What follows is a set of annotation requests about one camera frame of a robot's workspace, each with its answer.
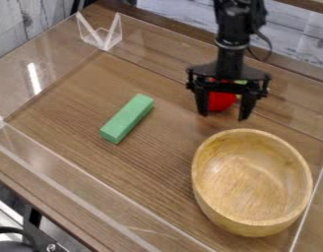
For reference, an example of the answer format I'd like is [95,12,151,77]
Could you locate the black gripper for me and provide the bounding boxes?
[187,61,273,121]

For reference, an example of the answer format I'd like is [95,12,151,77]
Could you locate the red plush strawberry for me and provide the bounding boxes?
[205,77,250,112]

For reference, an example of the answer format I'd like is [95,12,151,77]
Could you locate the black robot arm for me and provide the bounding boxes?
[187,0,273,121]

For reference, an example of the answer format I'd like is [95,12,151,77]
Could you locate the wooden bowl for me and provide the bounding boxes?
[191,128,313,237]

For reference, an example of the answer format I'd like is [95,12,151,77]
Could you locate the green rectangular block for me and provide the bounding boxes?
[101,94,154,144]

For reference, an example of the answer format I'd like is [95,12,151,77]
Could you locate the clear acrylic tray walls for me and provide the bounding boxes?
[0,8,323,252]

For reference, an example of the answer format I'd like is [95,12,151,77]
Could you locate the black table leg bracket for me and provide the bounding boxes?
[24,205,70,252]

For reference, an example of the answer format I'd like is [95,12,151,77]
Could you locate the black cable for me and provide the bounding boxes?
[0,225,39,252]

